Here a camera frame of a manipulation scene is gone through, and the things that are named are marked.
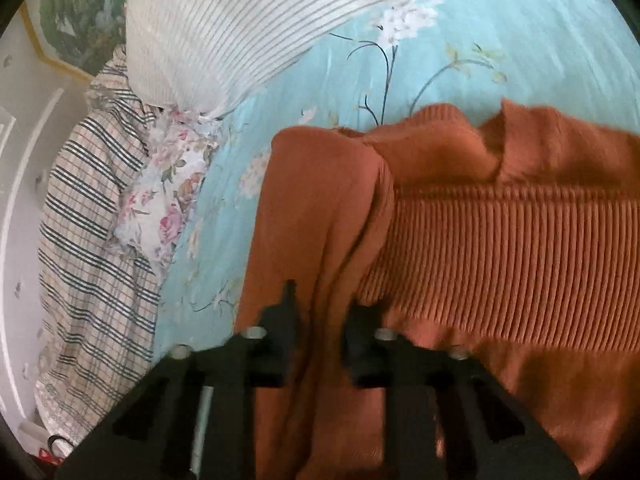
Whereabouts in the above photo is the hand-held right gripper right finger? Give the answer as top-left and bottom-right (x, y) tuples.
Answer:
(341, 305), (581, 480)

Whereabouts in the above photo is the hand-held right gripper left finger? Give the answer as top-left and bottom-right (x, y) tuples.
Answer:
(55, 280), (301, 480)

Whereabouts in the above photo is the orange knit sweater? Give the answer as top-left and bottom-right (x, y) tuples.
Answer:
(234, 99), (640, 480)

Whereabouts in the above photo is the pink floral cloth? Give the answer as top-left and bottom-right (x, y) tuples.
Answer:
(112, 105), (226, 266)

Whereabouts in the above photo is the plaid bedsheet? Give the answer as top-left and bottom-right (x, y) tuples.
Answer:
(34, 45), (161, 446)

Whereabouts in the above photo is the white striped quilt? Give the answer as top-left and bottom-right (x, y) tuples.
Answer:
(122, 0), (596, 118)

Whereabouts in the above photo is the light blue floral bedsheet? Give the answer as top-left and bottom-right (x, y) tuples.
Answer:
(150, 0), (640, 361)

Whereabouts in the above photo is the framed landscape painting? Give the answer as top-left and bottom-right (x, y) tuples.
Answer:
(20, 0), (131, 81)

